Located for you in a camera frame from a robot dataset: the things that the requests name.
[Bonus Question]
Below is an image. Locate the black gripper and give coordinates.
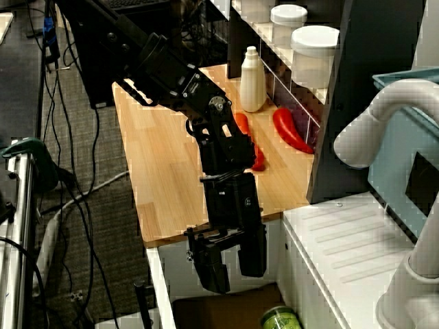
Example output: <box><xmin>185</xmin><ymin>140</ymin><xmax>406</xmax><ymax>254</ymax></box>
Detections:
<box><xmin>183</xmin><ymin>173</ymin><xmax>268</xmax><ymax>295</ymax></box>

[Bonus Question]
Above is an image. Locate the green pea can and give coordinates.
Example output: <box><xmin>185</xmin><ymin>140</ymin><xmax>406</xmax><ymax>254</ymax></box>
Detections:
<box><xmin>260</xmin><ymin>306</ymin><xmax>302</xmax><ymax>329</ymax></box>

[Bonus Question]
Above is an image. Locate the white toy sink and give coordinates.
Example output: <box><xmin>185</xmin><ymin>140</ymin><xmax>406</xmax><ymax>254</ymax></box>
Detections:
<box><xmin>145</xmin><ymin>191</ymin><xmax>439</xmax><ymax>329</ymax></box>

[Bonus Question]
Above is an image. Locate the black metal rod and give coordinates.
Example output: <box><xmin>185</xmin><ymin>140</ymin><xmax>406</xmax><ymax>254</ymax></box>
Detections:
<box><xmin>133</xmin><ymin>280</ymin><xmax>154</xmax><ymax>329</ymax></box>

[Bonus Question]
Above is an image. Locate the orange toy sausage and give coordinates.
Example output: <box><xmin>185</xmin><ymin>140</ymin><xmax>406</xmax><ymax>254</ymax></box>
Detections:
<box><xmin>234</xmin><ymin>112</ymin><xmax>266</xmax><ymax>172</ymax></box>

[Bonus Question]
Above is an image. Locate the red toy pepper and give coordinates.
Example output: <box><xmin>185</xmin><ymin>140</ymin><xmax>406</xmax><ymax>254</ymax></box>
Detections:
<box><xmin>273</xmin><ymin>106</ymin><xmax>315</xmax><ymax>154</ymax></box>

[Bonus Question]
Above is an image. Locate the white detergent bottle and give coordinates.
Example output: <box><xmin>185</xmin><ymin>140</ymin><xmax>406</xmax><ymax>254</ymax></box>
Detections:
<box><xmin>239</xmin><ymin>46</ymin><xmax>268</xmax><ymax>113</ymax></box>

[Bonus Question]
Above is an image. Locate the light blue plastic bin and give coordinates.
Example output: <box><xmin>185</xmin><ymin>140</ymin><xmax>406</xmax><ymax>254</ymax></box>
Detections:
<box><xmin>368</xmin><ymin>66</ymin><xmax>439</xmax><ymax>241</ymax></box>

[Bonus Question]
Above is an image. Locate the grey toy faucet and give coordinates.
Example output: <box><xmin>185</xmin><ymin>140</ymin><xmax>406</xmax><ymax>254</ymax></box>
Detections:
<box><xmin>334</xmin><ymin>78</ymin><xmax>439</xmax><ymax>329</ymax></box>

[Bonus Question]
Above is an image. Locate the dark grey shelf unit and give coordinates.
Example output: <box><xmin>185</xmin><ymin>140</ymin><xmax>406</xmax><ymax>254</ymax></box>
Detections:
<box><xmin>226</xmin><ymin>0</ymin><xmax>428</xmax><ymax>206</ymax></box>

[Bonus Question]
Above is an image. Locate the tall clear jar white lid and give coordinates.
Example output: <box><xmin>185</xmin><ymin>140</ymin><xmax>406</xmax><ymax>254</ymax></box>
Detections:
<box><xmin>290</xmin><ymin>25</ymin><xmax>340</xmax><ymax>90</ymax></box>

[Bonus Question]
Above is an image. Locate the dark green clamp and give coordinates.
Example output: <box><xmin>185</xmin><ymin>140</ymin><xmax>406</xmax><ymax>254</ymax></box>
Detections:
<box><xmin>0</xmin><ymin>136</ymin><xmax>60</xmax><ymax>193</ymax></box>

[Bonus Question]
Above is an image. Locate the small clear jar white lid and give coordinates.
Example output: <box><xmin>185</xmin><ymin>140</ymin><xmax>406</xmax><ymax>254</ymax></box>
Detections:
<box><xmin>270</xmin><ymin>3</ymin><xmax>309</xmax><ymax>45</ymax></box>

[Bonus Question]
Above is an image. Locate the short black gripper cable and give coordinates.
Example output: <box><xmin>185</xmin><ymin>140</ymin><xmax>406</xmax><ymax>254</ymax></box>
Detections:
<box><xmin>200</xmin><ymin>169</ymin><xmax>248</xmax><ymax>184</ymax></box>

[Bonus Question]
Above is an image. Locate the white floor cable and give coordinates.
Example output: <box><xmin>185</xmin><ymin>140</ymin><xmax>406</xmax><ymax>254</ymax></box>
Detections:
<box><xmin>32</xmin><ymin>170</ymin><xmax>131</xmax><ymax>295</ymax></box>

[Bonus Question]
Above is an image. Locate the aluminium frame rail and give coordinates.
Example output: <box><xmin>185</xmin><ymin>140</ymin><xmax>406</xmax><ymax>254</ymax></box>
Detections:
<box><xmin>0</xmin><ymin>138</ymin><xmax>39</xmax><ymax>329</ymax></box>

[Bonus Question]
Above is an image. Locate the thick black floor cable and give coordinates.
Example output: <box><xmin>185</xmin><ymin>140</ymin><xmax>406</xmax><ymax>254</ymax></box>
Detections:
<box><xmin>0</xmin><ymin>236</ymin><xmax>49</xmax><ymax>329</ymax></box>

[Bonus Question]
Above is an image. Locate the blue cable tag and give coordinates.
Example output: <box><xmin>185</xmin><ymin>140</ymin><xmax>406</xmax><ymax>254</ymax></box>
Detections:
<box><xmin>43</xmin><ymin>16</ymin><xmax>60</xmax><ymax>46</ymax></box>

